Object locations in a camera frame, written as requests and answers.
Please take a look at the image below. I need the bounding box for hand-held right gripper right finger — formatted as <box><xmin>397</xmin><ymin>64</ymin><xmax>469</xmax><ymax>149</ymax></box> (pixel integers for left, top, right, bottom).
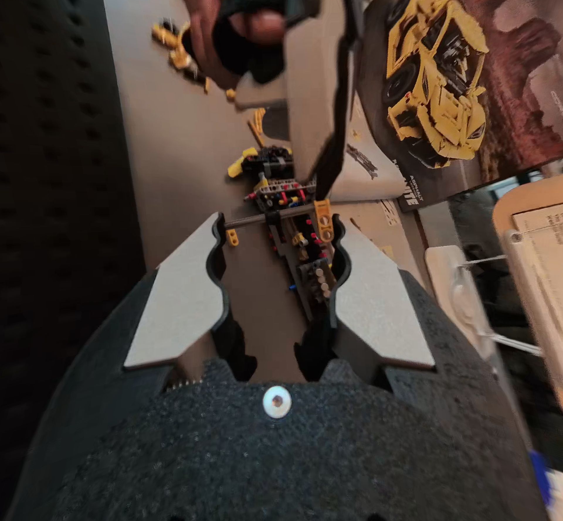
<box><xmin>328</xmin><ymin>213</ymin><xmax>437</xmax><ymax>371</ymax></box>

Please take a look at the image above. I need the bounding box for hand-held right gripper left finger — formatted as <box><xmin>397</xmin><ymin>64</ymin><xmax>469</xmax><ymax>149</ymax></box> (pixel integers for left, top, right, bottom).
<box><xmin>123</xmin><ymin>212</ymin><xmax>231</xmax><ymax>370</ymax></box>

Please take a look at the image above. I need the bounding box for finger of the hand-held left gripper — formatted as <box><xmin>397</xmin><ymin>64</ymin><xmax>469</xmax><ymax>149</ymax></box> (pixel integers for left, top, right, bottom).
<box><xmin>285</xmin><ymin>0</ymin><xmax>367</xmax><ymax>203</ymax></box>

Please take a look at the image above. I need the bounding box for lego car chassis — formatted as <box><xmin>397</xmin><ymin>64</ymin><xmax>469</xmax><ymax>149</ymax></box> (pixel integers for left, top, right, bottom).
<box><xmin>226</xmin><ymin>145</ymin><xmax>341</xmax><ymax>324</ymax></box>

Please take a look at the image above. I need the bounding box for grey lego axle black connector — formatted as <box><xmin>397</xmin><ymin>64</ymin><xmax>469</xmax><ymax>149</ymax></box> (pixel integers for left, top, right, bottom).
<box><xmin>223</xmin><ymin>210</ymin><xmax>318</xmax><ymax>228</ymax></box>

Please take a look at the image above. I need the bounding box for lego instruction booklet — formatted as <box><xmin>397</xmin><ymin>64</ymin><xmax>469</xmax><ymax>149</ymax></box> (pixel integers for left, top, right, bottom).
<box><xmin>334</xmin><ymin>103</ymin><xmax>429</xmax><ymax>275</ymax></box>

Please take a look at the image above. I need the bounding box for pile of yellow lego pieces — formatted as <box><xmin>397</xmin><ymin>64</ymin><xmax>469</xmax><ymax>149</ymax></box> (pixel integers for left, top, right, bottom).
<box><xmin>151</xmin><ymin>20</ymin><xmax>267</xmax><ymax>149</ymax></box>

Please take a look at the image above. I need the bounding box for lego set box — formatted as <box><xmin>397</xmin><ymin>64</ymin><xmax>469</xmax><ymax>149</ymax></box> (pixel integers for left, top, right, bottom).
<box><xmin>354</xmin><ymin>0</ymin><xmax>563</xmax><ymax>214</ymax></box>

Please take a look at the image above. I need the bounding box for person's left hand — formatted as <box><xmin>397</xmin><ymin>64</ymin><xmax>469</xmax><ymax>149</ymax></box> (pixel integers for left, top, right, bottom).
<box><xmin>150</xmin><ymin>0</ymin><xmax>293</xmax><ymax>88</ymax></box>

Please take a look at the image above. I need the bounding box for white wooden document stand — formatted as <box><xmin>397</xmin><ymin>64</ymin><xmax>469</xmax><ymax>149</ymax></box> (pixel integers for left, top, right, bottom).
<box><xmin>423</xmin><ymin>175</ymin><xmax>563</xmax><ymax>394</ymax></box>

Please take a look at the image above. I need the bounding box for printed instruction sheet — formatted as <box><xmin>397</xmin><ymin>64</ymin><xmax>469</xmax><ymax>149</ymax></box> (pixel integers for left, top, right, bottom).
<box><xmin>510</xmin><ymin>202</ymin><xmax>563</xmax><ymax>355</ymax></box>

